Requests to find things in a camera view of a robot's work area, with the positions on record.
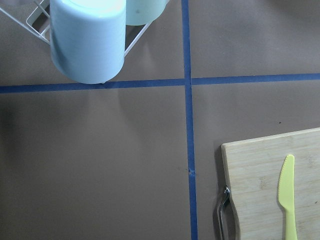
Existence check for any bamboo cutting board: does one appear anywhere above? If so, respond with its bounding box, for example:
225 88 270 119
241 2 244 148
221 128 320 240

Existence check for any light green cup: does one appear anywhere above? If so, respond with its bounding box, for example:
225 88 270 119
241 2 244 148
126 0 169 26

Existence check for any light blue cup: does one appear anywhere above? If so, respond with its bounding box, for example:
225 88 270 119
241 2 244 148
49 0 126 84

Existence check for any yellow plastic knife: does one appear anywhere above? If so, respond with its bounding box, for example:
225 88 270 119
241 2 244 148
278 154 298 240

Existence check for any metal cutting board handle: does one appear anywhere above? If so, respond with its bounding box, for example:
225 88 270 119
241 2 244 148
217 185 231 240

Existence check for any white wire cup rack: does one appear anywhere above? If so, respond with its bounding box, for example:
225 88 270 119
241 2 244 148
0 0 151 56

